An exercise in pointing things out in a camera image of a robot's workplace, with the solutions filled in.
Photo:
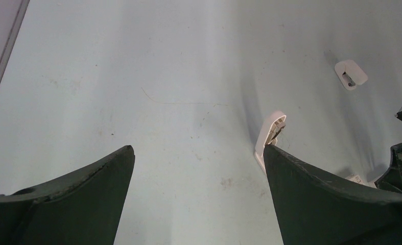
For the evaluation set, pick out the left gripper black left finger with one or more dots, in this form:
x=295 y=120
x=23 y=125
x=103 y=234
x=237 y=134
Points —
x=81 y=207

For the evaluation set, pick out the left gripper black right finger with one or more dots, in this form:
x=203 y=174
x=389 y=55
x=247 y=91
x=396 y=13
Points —
x=314 y=206

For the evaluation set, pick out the long white stapler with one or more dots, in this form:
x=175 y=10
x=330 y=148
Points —
x=269 y=132

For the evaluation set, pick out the small white mini stapler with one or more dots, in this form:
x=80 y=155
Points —
x=350 y=74

